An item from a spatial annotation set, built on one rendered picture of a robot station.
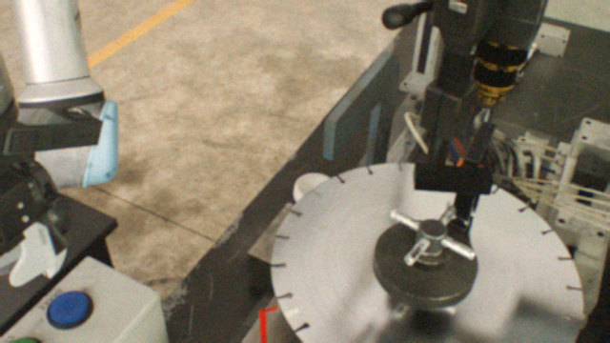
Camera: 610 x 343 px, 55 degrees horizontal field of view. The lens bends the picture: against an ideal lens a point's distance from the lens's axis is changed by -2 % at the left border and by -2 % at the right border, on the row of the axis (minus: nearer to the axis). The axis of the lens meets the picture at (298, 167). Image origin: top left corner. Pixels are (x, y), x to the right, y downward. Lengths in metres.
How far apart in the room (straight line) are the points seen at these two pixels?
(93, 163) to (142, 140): 1.55
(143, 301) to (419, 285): 0.30
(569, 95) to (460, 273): 0.81
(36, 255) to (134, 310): 0.14
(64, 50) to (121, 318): 0.37
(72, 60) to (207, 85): 1.85
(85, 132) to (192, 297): 0.37
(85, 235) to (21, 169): 0.47
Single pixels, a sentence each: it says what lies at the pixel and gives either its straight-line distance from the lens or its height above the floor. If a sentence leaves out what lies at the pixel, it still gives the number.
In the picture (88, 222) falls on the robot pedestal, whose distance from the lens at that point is 1.01.
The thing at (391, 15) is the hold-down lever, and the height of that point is 1.22.
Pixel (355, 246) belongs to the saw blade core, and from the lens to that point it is 0.67.
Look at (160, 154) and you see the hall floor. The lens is 2.31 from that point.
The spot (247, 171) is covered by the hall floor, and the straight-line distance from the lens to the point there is 2.20.
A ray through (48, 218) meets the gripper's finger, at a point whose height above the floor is 1.07.
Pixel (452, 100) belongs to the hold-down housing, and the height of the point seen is 1.12.
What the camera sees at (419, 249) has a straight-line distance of 0.61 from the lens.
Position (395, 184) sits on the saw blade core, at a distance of 0.75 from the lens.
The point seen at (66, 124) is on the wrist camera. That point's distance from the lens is 0.56.
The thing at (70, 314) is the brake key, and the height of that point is 0.91.
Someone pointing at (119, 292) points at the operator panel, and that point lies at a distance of 0.71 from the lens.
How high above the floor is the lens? 1.44
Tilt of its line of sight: 41 degrees down
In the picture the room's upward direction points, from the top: 2 degrees clockwise
